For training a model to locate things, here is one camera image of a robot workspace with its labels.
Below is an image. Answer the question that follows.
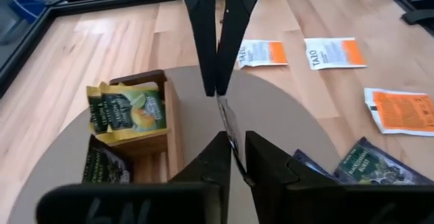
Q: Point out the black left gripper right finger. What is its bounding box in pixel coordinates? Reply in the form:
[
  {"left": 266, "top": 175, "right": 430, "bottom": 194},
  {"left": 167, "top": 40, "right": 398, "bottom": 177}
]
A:
[{"left": 245, "top": 131, "right": 340, "bottom": 224}]

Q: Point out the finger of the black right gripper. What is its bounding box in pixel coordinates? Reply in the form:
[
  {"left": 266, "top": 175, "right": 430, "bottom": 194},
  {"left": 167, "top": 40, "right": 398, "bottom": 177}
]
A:
[
  {"left": 216, "top": 0, "right": 264, "bottom": 96},
  {"left": 179, "top": 0, "right": 218, "bottom": 98}
]

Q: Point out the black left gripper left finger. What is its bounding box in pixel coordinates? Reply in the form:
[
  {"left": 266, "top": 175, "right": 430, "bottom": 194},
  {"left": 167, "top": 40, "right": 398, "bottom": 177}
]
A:
[{"left": 169, "top": 131, "right": 233, "bottom": 224}]

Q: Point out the white orange Tazo tea packet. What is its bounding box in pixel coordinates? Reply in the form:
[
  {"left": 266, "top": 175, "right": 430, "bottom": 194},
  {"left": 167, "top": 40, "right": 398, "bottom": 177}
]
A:
[
  {"left": 304, "top": 37, "right": 368, "bottom": 71},
  {"left": 236, "top": 39, "right": 288, "bottom": 69},
  {"left": 363, "top": 87, "right": 434, "bottom": 137}
]

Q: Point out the yellow lemon tea packet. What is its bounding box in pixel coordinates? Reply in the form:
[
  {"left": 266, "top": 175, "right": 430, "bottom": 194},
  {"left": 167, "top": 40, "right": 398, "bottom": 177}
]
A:
[
  {"left": 100, "top": 81, "right": 169, "bottom": 142},
  {"left": 85, "top": 84, "right": 113, "bottom": 136}
]

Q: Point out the wooden tea organizer box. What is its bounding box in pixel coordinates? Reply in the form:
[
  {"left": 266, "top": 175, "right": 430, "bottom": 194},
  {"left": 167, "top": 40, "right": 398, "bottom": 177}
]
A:
[{"left": 81, "top": 69, "right": 186, "bottom": 184}]

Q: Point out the round grey table mat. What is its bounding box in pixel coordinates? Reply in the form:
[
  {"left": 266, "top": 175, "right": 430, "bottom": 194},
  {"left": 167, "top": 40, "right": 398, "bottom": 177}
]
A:
[{"left": 6, "top": 64, "right": 342, "bottom": 224}]

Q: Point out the blue storage bin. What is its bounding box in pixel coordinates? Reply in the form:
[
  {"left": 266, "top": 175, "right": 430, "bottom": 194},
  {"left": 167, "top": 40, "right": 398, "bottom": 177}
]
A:
[{"left": 9, "top": 0, "right": 68, "bottom": 24}]

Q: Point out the black table rail frame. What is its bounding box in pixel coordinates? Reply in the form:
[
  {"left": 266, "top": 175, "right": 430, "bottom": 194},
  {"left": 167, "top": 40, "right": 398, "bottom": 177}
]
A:
[{"left": 0, "top": 0, "right": 434, "bottom": 98}]

